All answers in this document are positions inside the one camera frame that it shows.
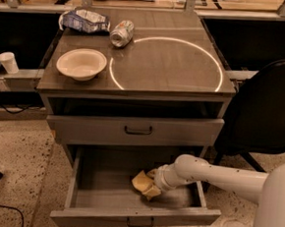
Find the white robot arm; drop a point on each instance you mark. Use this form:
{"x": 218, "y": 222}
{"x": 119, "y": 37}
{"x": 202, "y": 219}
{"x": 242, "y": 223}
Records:
{"x": 266, "y": 190}

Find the yellow sponge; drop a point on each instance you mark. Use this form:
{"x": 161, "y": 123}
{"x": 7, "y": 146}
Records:
{"x": 141, "y": 182}

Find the white bowl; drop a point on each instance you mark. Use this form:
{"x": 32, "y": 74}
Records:
{"x": 81, "y": 64}

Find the open middle drawer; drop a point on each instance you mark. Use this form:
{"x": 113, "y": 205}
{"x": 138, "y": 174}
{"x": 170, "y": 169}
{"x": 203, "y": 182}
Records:
{"x": 101, "y": 193}

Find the closed upper drawer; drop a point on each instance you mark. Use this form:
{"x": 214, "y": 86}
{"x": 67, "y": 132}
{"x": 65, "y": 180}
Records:
{"x": 134, "y": 131}

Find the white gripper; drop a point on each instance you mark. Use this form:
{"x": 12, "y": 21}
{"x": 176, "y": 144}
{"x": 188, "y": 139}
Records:
{"x": 160, "y": 178}

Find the black office chair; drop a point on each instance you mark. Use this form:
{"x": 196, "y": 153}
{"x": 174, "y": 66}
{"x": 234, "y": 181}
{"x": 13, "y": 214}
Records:
{"x": 255, "y": 117}

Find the crushed silver soda can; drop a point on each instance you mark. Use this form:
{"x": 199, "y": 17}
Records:
{"x": 122, "y": 34}

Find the grey drawer cabinet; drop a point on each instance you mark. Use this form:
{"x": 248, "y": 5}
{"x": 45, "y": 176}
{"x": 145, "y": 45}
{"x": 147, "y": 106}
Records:
{"x": 169, "y": 70}

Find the white paper cup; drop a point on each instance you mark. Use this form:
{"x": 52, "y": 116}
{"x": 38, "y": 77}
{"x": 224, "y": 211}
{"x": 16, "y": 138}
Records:
{"x": 9, "y": 62}

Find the blue white chip bag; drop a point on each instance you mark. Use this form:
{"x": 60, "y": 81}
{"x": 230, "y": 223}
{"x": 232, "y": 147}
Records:
{"x": 84, "y": 20}

